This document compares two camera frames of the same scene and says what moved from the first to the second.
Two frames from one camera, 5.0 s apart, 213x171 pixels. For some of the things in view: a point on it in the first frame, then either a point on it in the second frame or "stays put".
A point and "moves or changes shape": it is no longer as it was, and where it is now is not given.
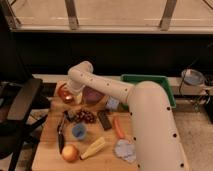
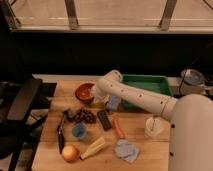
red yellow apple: (70, 153) stays put
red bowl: (65, 95) moves or changes shape
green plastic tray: (135, 79) stays put
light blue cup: (112, 103) stays put
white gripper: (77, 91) -> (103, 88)
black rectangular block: (104, 119) stays put
